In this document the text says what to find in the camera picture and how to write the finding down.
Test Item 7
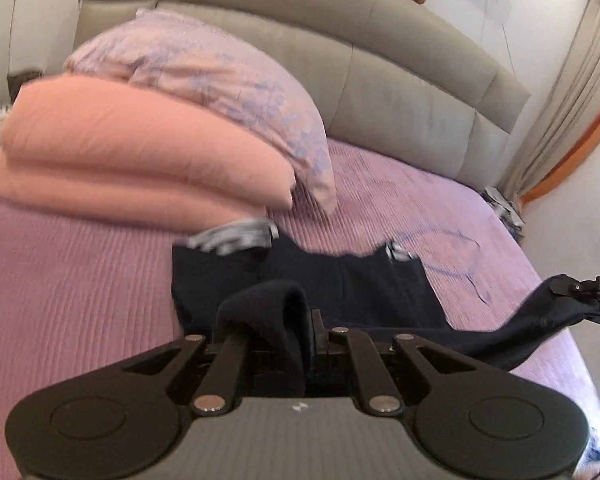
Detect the lilac patterned pillow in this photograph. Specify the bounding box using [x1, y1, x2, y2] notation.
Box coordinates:
[65, 10, 337, 214]

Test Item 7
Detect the beige curtain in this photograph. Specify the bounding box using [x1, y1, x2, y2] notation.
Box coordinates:
[498, 0, 600, 204]

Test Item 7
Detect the pink folded quilt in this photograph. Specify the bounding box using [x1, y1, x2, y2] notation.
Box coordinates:
[0, 75, 296, 232]

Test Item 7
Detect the beige leather headboard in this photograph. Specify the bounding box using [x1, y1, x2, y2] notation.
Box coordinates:
[74, 0, 529, 190]

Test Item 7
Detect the dark navy garment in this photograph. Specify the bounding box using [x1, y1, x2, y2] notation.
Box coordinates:
[171, 220, 586, 392]

